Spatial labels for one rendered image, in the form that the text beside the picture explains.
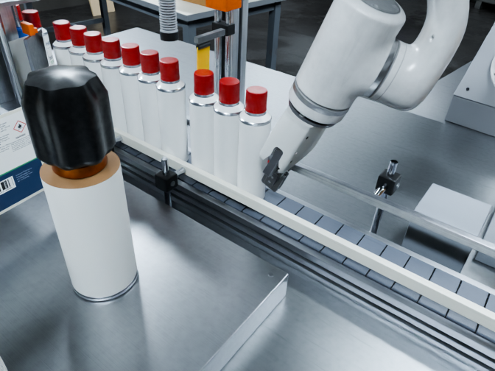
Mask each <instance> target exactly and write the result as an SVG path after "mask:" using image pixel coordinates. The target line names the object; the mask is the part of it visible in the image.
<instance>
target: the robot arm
mask: <svg viewBox="0 0 495 371"><path fill-rule="evenodd" d="M468 12H469V0H427V14H426V20H425V22H424V25H423V27H422V30H421V32H420V34H419V36H418V37H417V38H416V40H415V41H414V42H413V43H412V44H407V43H404V42H402V41H400V40H398V39H396V36H397V34H398V33H399V31H400V29H401V28H402V27H403V25H404V23H405V21H406V15H405V13H404V11H403V9H402V8H401V6H400V5H399V4H398V3H397V2H396V1H395V0H334V1H333V2H332V4H331V6H330V8H329V11H328V13H327V15H326V17H325V19H324V21H323V23H322V25H321V27H320V29H319V31H318V33H317V35H316V37H315V39H314V41H313V43H312V45H311V47H310V49H309V51H308V53H307V55H306V57H305V59H304V62H303V64H302V66H301V68H300V70H299V72H298V74H297V76H296V78H295V80H294V82H293V84H292V86H291V88H290V90H289V107H288V108H287V109H286V110H285V111H284V113H283V114H282V116H281V117H280V119H279V120H278V122H277V123H276V125H275V126H274V128H273V130H272V132H271V133H270V135H269V137H268V138H267V140H266V142H265V143H264V146H263V147H262V149H261V151H260V153H259V157H260V158H261V159H262V160H264V159H265V158H267V157H268V156H270V155H273V156H272V157H271V159H270V161H269V163H268V164H267V165H266V167H265V168H264V170H263V173H264V176H263V178H262V179H261V181H262V182H263V184H265V185H266V186H267V187H268V188H270V189H271V190H272V191H274V192H276V191H277V190H278V189H280V187H282V185H283V183H284V181H285V180H286V178H287V176H288V175H289V173H288V172H289V171H290V170H291V169H292V168H293V166H294V165H295V164H296V163H298V162H299V161H300V160H302V159H303V158H304V157H305V156H307V155H308V154H309V153H310V152H311V151H312V150H313V148H314V147H315V145H316V144H317V143H318V141H319V140H320V138H321V136H322V134H323V133H324V131H325V130H326V128H330V127H333V126H334V125H335V124H336V123H339V122H340V121H342V120H343V118H344V116H345V115H346V113H347V112H348V111H349V109H350V107H351V106H352V104H353V103H354V101H355V99H356V98H357V97H358V96H366V97H368V98H370V99H373V100H375V101H377V102H379V103H382V104H383V105H386V106H388V107H391V108H393V109H396V110H401V111H408V110H412V109H414V108H416V107H417V106H419V105H420V103H422V102H423V101H424V100H425V98H426V97H427V96H428V94H429V93H430V91H432V89H433V88H434V86H435V84H436V83H437V81H438V80H439V79H440V76H441V75H442V73H443V72H444V71H445V69H446V67H447V66H448V64H449V63H450V61H451V59H452V58H453V56H454V54H455V52H456V51H457V49H458V47H459V45H460V42H461V40H462V39H463V36H464V33H465V30H466V26H467V22H468Z"/></svg>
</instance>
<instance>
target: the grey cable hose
mask: <svg viewBox="0 0 495 371"><path fill-rule="evenodd" d="M158 2H159V3H158V4H159V7H160V8H159V10H160V11H159V15H160V16H159V18H160V19H159V20H160V25H161V26H160V28H161V29H160V38H161V40H162V41H167V42H172V41H177V40H178V39H179V38H178V29H177V28H178V27H177V24H176V23H177V19H176V18H177V16H176V15H177V14H176V12H177V11H176V6H175V5H176V3H175V2H176V1H175V0H158Z"/></svg>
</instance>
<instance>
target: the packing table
mask: <svg viewBox="0 0 495 371"><path fill-rule="evenodd" d="M110 1H113V2H116V3H117V4H121V5H123V6H126V7H129V8H131V9H134V10H137V11H139V12H142V13H145V14H148V15H151V16H153V17H155V18H159V16H160V15H159V11H160V10H159V8H160V7H159V4H158V3H159V2H158V0H110ZM175 1H176V2H175V3H176V5H175V6H176V11H177V12H176V14H177V15H176V16H177V18H176V19H177V23H176V24H177V26H179V27H183V42H185V43H190V44H192V45H195V46H196V45H197V44H196V43H194V37H195V36H196V28H199V27H205V26H208V25H212V22H214V9H211V8H208V7H204V6H201V5H199V4H193V3H190V2H187V1H182V0H175ZM281 1H285V0H249V2H248V16H249V15H255V14H259V13H265V12H268V11H269V21H268V31H267V52H266V63H265V68H270V69H272V70H275V66H276V57H277V48H278V31H279V22H280V14H281ZM99 7H100V12H101V18H93V19H88V20H84V21H77V22H72V23H70V25H71V26H74V25H83V26H87V25H91V24H98V23H102V26H103V31H104V35H111V31H110V22H109V16H108V7H107V2H106V0H99ZM24 9H25V10H33V7H32V2H28V3H24ZM159 19H160V18H159ZM44 29H45V30H47V32H54V27H53V26H48V27H44Z"/></svg>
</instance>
